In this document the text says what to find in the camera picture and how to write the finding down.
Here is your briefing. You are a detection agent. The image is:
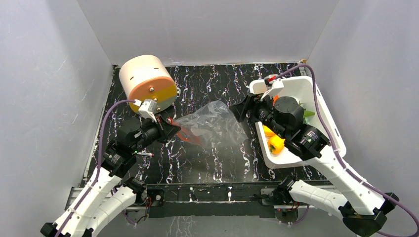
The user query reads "yellow bell pepper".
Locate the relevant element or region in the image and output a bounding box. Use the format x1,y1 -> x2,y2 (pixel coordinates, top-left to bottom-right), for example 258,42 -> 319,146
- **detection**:
263,125 -> 276,137
267,135 -> 285,155

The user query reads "small pen on table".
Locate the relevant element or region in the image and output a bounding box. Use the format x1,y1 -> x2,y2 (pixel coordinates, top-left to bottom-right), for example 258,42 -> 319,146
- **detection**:
136,152 -> 154,157

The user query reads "green leafy vegetable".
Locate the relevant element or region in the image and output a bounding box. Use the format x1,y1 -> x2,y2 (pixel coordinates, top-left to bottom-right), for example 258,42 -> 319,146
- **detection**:
298,103 -> 316,119

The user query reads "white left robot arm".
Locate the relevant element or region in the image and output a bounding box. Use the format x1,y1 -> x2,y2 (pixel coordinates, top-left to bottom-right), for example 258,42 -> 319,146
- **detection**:
40,115 -> 181,237

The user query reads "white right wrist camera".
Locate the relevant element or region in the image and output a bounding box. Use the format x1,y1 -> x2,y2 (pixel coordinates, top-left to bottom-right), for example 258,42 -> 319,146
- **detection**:
261,74 -> 284,101

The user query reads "cream orange cylinder container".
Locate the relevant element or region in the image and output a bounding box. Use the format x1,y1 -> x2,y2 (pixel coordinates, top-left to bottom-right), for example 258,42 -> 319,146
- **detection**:
119,55 -> 177,113

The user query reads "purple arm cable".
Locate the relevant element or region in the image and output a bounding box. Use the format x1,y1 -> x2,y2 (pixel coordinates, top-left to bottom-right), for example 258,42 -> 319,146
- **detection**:
54,99 -> 143,237
276,64 -> 419,237

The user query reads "clear zip bag orange zipper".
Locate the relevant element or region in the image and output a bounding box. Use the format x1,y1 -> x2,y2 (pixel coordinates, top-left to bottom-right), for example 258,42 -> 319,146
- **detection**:
169,100 -> 247,149

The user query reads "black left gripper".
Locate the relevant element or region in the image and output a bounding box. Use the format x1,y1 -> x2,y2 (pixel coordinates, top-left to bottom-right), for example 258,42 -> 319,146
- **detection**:
132,114 -> 181,154

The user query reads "white plastic bin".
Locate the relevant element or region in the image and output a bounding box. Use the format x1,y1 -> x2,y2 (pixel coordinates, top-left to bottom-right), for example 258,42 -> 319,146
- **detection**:
249,76 -> 347,170

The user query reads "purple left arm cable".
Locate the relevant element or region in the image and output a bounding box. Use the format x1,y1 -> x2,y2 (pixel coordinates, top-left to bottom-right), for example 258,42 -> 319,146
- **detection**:
54,99 -> 143,237

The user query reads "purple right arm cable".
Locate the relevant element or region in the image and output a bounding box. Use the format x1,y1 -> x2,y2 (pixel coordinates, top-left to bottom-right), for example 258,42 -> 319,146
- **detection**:
276,64 -> 419,237

